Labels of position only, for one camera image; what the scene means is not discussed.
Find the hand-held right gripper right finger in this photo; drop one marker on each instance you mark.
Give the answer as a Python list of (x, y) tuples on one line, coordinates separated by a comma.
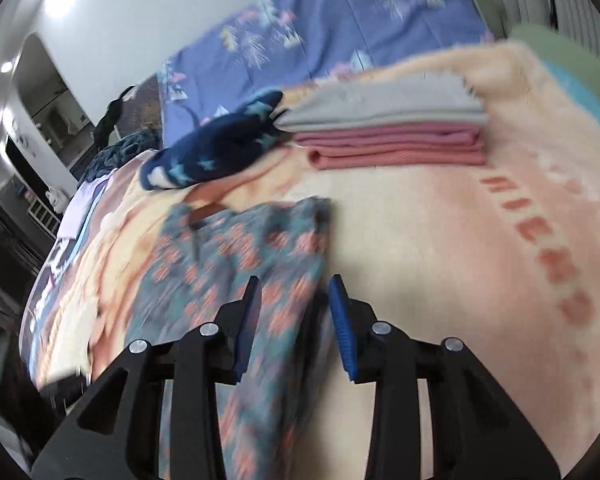
[(341, 330)]

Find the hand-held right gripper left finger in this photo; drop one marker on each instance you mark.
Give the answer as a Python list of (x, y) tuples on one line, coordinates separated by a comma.
[(247, 330)]

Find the teal floral garment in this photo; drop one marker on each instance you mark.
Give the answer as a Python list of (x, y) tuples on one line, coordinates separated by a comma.
[(280, 270)]

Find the peach printed blanket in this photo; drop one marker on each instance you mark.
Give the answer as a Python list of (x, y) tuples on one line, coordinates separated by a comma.
[(455, 260)]

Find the navy star fleece garment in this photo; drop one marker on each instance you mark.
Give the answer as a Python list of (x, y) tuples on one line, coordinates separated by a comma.
[(215, 150)]

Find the lilac cloth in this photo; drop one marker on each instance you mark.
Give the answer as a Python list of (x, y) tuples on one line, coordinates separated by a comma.
[(82, 207)]

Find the teal knitted blanket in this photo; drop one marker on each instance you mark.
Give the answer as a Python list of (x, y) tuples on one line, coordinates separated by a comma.
[(115, 155)]

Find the folded grey cloth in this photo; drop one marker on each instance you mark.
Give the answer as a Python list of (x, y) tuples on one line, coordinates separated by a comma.
[(380, 105)]

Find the white figurine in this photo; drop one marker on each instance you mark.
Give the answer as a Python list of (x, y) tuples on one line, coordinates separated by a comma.
[(57, 199)]

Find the dark brown patterned pillow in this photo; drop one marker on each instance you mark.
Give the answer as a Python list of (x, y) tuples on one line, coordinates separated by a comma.
[(142, 105)]

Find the black bag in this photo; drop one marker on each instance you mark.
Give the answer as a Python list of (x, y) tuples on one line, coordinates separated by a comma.
[(111, 115)]

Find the black rectangular panel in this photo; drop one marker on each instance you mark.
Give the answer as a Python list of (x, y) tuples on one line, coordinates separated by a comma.
[(27, 165)]

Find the arched doorway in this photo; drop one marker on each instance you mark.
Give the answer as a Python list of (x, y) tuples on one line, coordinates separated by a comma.
[(50, 100)]

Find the blue tree print bedsheet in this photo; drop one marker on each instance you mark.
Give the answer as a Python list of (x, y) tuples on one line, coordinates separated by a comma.
[(330, 25)]

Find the turquoise cloth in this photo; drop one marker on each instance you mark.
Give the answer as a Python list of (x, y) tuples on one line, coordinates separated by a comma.
[(590, 100)]

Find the green pillow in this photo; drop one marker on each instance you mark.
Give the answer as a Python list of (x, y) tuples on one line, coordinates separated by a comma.
[(565, 50)]

